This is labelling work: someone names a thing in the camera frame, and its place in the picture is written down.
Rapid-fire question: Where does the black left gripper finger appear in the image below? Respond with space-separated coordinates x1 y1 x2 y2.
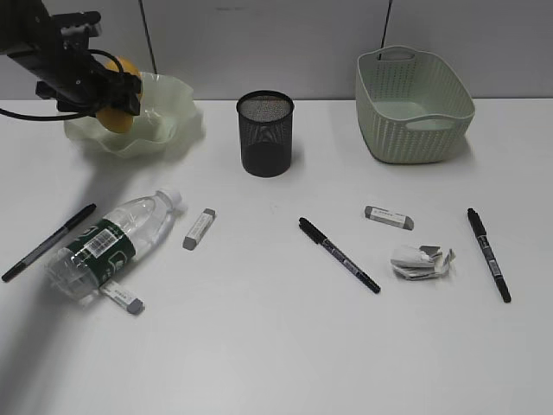
110 88 142 116
109 71 142 96

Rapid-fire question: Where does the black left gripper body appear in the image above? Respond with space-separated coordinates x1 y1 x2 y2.
7 41 113 113

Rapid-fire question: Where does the yellow mango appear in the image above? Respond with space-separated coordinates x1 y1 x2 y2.
96 56 142 133

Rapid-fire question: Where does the black marker pen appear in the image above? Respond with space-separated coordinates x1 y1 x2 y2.
299 217 381 294
467 208 512 303
1 203 97 283

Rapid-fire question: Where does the clear plastic water bottle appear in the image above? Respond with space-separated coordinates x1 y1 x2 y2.
47 188 182 301

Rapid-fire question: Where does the waste paper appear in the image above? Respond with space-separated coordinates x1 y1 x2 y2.
390 246 455 281

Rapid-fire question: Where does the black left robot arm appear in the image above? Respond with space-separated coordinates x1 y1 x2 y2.
1 1 142 117

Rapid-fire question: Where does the pale green wavy plate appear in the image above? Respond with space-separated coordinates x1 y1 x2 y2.
64 72 204 160

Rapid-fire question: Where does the black mesh pen holder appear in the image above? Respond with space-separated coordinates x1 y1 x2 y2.
236 90 295 177

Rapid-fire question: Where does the grey white eraser centre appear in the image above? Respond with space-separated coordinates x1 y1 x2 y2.
182 208 216 251

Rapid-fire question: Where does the grey white eraser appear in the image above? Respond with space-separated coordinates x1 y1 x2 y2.
182 208 216 251
100 280 144 316
365 206 414 231

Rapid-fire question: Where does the grey white eraser front left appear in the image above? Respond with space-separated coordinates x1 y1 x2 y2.
100 280 144 316

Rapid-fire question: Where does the pale green plastic basket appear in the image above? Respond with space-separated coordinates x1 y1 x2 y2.
355 46 475 164

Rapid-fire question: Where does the grey white eraser right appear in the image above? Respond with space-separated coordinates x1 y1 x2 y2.
365 206 414 231

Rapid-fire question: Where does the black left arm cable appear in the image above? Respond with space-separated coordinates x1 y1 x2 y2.
0 48 118 123

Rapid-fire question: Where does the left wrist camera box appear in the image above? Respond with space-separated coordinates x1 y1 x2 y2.
51 11 102 44

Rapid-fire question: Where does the black wall cable left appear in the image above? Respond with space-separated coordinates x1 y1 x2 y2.
138 0 159 74

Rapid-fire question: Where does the black wall cable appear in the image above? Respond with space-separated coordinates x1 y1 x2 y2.
138 0 159 74
378 0 394 49

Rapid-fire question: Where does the black wall cable right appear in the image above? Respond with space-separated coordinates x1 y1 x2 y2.
378 0 394 49

